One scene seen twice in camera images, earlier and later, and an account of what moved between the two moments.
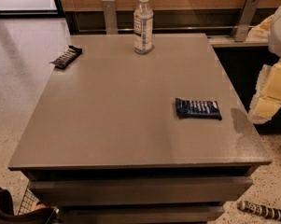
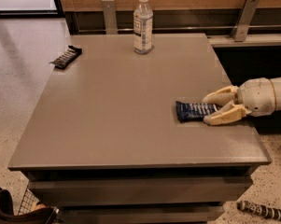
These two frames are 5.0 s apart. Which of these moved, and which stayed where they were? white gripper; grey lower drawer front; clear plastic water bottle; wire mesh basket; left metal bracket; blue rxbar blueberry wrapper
Moved: blue rxbar blueberry wrapper; white gripper
Stayed: wire mesh basket; left metal bracket; clear plastic water bottle; grey lower drawer front
